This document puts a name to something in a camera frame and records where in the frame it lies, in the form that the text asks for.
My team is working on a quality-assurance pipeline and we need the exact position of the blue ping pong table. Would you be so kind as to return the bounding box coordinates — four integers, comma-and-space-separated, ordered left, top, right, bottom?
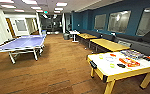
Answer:
0, 33, 47, 65

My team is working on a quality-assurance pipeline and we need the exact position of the small black bin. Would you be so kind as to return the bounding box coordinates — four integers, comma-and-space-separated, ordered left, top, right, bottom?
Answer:
62, 32, 71, 41

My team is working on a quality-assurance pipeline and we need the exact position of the brown framed glass door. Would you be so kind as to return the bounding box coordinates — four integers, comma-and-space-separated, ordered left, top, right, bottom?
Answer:
26, 17, 39, 36

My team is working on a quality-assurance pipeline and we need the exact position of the ceiling light panel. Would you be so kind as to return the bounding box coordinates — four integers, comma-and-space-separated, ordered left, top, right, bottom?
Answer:
53, 10, 62, 14
0, 4, 17, 9
21, 0, 38, 5
56, 2, 68, 8
35, 9, 45, 13
0, 0, 15, 4
54, 7, 64, 12
30, 6, 42, 10
14, 9, 26, 13

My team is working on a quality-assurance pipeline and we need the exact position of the exterior window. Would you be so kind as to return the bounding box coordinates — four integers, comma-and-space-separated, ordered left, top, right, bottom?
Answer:
107, 10, 132, 35
136, 6, 150, 37
93, 13, 107, 31

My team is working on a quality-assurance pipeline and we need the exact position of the brown wooden door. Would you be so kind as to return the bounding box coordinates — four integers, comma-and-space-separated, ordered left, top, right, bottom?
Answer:
5, 17, 17, 39

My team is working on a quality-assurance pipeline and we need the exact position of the small white table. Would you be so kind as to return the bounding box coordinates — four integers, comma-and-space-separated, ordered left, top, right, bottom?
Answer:
69, 30, 81, 44

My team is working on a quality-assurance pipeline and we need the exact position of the grey interior window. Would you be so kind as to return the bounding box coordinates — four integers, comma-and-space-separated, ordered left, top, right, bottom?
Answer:
14, 19, 28, 33

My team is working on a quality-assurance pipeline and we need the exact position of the red game box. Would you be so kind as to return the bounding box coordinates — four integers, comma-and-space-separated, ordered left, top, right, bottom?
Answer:
119, 57, 141, 68

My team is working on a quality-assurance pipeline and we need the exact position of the yellow white-top game table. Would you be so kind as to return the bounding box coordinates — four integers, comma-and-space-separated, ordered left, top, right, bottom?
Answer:
87, 49, 150, 94

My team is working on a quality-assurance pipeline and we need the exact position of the dark grey bench sofa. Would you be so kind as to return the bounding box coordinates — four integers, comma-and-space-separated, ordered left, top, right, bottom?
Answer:
79, 29, 150, 58

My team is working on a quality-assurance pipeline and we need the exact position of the colourful game box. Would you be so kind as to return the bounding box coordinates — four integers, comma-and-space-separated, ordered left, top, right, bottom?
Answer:
120, 49, 145, 60

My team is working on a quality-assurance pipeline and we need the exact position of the green bowl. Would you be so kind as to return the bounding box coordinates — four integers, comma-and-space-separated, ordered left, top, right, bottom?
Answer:
108, 63, 116, 69
98, 55, 105, 61

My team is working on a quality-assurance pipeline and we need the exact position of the green exit sign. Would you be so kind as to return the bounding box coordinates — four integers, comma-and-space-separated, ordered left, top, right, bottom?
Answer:
42, 10, 49, 15

